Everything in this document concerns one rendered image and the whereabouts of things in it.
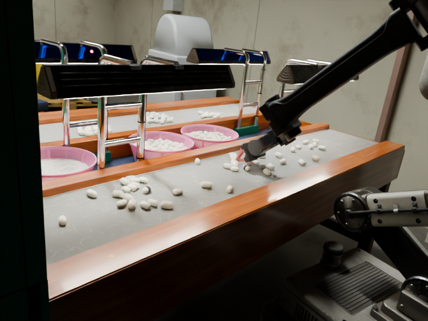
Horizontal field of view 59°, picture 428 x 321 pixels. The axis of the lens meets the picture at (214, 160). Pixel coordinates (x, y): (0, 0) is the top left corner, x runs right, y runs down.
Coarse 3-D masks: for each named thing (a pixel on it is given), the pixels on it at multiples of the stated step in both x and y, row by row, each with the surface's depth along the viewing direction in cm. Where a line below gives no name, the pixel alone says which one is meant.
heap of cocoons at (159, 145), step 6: (150, 144) 159; (156, 144) 158; (162, 144) 160; (168, 144) 159; (174, 144) 159; (180, 144) 160; (162, 150) 150; (168, 150) 150; (174, 150) 151; (150, 156) 143
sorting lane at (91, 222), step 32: (224, 160) 147; (288, 160) 156; (320, 160) 160; (64, 192) 108; (160, 192) 115; (192, 192) 117; (224, 192) 120; (96, 224) 94; (128, 224) 95; (64, 256) 80
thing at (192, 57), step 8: (192, 48) 187; (200, 48) 190; (208, 48) 194; (192, 56) 188; (200, 56) 188; (208, 56) 192; (216, 56) 196; (224, 56) 201; (232, 56) 206; (240, 56) 210; (256, 56) 220
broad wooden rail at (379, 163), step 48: (384, 144) 188; (288, 192) 119; (336, 192) 143; (144, 240) 85; (192, 240) 88; (240, 240) 104; (288, 240) 126; (48, 288) 67; (96, 288) 71; (144, 288) 81; (192, 288) 94
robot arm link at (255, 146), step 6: (270, 132) 128; (258, 138) 127; (264, 138) 125; (270, 138) 127; (276, 138) 129; (294, 138) 127; (252, 144) 127; (258, 144) 125; (264, 144) 124; (270, 144) 126; (282, 144) 129; (288, 144) 128; (252, 150) 128; (258, 150) 126; (264, 150) 127
